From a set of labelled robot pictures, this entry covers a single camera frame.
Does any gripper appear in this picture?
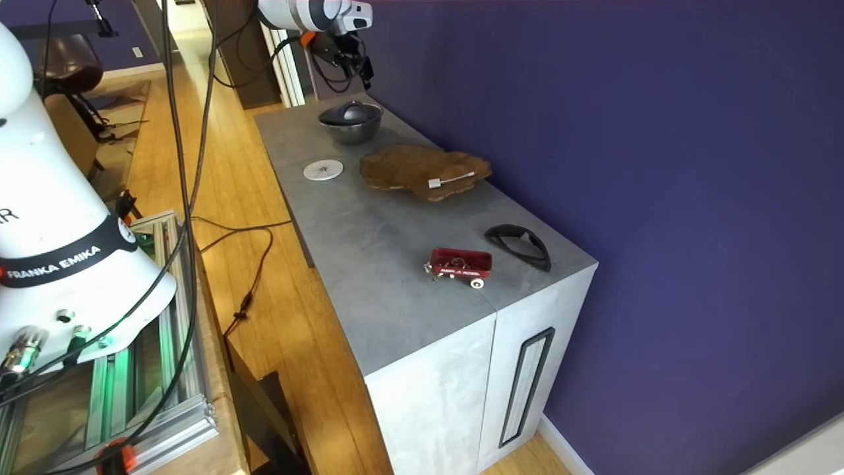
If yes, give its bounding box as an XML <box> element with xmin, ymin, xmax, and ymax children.
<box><xmin>309</xmin><ymin>30</ymin><xmax>375</xmax><ymax>91</ymax></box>

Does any metal bowl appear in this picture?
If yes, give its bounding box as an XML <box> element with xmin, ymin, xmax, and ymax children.
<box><xmin>318</xmin><ymin>101</ymin><xmax>384</xmax><ymax>146</ymax></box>

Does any white round tape disc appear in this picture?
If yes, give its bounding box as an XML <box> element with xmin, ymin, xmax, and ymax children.
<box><xmin>303</xmin><ymin>159</ymin><xmax>345</xmax><ymax>182</ymax></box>

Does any brown wooden tray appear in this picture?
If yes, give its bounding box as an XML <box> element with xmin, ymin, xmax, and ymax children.
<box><xmin>359</xmin><ymin>143</ymin><xmax>493</xmax><ymax>203</ymax></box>

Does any brown wooden door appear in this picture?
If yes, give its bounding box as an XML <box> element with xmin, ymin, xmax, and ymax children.
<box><xmin>200</xmin><ymin>0</ymin><xmax>285</xmax><ymax>110</ymax></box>

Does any grey cabinet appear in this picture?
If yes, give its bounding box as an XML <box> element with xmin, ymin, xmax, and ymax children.
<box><xmin>253</xmin><ymin>92</ymin><xmax>600</xmax><ymax>475</ymax></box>

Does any red toy wagon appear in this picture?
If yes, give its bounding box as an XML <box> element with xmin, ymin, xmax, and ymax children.
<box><xmin>423</xmin><ymin>247</ymin><xmax>494</xmax><ymax>290</ymax></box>

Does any brown chair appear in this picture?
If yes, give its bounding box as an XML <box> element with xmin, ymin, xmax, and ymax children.
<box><xmin>36</xmin><ymin>34</ymin><xmax>114</xmax><ymax>143</ymax></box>

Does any grey cabinet door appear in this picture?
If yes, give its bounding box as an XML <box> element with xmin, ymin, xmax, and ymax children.
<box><xmin>476</xmin><ymin>263</ymin><xmax>600</xmax><ymax>473</ymax></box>
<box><xmin>364</xmin><ymin>313</ymin><xmax>497</xmax><ymax>475</ymax></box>

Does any black flat panel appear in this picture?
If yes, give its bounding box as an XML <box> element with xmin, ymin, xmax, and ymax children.
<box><xmin>224</xmin><ymin>335</ymin><xmax>312</xmax><ymax>475</ymax></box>

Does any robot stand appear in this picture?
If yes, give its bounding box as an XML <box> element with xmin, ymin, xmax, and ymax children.
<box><xmin>0</xmin><ymin>210</ymin><xmax>220</xmax><ymax>475</ymax></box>

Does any white adapter cable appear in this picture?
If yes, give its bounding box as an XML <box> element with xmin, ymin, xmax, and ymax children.
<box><xmin>427</xmin><ymin>171</ymin><xmax>477</xmax><ymax>191</ymax></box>

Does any black cable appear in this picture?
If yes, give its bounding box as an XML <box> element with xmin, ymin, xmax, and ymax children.
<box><xmin>190</xmin><ymin>216</ymin><xmax>295</xmax><ymax>338</ymax></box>

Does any black cabinet door handle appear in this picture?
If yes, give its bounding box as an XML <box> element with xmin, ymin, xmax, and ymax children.
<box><xmin>498</xmin><ymin>327</ymin><xmax>557</xmax><ymax>450</ymax></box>

